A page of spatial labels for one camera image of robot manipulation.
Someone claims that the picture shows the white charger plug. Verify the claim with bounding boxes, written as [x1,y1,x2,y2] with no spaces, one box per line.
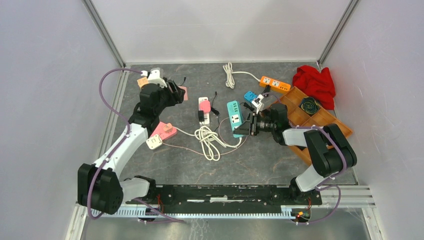
[145,134,163,150]

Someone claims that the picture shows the orange pink usb charger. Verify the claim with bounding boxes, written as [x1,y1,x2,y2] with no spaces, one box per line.
[162,123,173,133]

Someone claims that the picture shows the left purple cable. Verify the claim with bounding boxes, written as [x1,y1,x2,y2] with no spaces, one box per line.
[86,68,186,224]

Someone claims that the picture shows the blue folding extension socket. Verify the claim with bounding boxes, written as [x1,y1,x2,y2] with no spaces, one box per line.
[244,91,258,103]

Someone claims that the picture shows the dark green ring object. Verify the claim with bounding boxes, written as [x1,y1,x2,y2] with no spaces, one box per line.
[298,96,321,116]

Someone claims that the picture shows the black power adapter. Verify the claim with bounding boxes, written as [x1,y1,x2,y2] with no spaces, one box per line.
[262,85,271,97]

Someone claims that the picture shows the white usb power strip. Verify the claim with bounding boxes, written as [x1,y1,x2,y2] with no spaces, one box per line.
[198,97,211,126]

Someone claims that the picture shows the white coiled cord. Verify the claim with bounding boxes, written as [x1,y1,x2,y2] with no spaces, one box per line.
[174,127,200,138]

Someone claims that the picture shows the orange power strip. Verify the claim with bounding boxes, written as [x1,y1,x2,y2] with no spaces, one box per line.
[259,76,291,94]

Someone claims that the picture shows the pink square power strip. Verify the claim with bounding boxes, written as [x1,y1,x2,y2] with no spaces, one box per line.
[151,121,177,141]

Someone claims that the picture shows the teal power strip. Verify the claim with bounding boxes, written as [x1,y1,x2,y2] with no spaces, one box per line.
[226,100,243,132]

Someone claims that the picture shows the pink folding plug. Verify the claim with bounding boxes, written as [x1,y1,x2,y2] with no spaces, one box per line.
[199,100,211,114]

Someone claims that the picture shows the white power strip cord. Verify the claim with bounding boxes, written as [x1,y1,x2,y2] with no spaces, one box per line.
[222,62,262,90]

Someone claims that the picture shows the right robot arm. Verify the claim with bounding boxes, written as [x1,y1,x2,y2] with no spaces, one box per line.
[233,103,357,204]

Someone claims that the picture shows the orange divided tray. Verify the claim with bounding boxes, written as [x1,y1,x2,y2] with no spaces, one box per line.
[266,86,354,167]

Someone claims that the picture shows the red cloth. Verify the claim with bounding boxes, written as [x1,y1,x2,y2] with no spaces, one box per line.
[292,65,336,111]

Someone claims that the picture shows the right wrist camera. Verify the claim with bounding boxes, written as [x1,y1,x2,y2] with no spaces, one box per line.
[250,94,265,114]

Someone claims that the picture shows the black thin cable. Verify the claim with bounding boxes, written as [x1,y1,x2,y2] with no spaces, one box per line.
[210,91,221,132]

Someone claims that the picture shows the teal strip white cord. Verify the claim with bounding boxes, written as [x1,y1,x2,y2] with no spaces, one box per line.
[194,125,243,162]

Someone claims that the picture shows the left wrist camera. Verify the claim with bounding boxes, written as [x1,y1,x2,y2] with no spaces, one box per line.
[147,67,167,89]

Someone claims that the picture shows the wooden cube adapter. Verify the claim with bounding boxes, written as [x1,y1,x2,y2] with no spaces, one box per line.
[136,76,149,89]

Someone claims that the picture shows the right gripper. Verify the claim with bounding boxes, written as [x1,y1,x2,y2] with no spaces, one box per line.
[232,111,276,136]

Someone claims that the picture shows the pink thin cable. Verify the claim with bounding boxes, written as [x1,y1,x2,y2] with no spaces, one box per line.
[161,117,248,157]

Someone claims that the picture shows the purple cable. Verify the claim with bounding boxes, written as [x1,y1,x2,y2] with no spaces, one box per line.
[86,68,186,224]
[264,92,348,226]

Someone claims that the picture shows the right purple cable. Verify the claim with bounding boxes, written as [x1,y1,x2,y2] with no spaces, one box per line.
[264,92,348,226]

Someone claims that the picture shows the pink plug adapter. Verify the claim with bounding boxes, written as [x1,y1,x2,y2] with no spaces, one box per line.
[179,86,188,101]

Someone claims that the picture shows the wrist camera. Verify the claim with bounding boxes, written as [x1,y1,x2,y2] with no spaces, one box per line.
[250,94,265,114]
[147,67,167,89]

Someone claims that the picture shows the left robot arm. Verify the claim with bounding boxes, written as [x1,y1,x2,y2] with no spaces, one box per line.
[77,80,187,215]

